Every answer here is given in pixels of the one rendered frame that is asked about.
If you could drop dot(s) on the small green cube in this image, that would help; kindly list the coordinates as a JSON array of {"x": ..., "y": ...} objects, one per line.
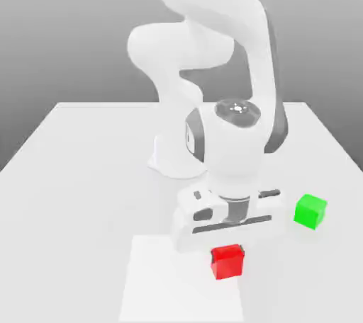
[{"x": 309, "y": 211}]

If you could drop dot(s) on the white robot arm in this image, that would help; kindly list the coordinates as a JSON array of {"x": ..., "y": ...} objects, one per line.
[{"x": 227, "y": 45}]

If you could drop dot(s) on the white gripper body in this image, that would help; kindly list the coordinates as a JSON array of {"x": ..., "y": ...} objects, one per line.
[{"x": 184, "y": 232}]

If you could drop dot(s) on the small red cube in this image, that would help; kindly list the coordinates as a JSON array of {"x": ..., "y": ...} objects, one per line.
[{"x": 227, "y": 262}]

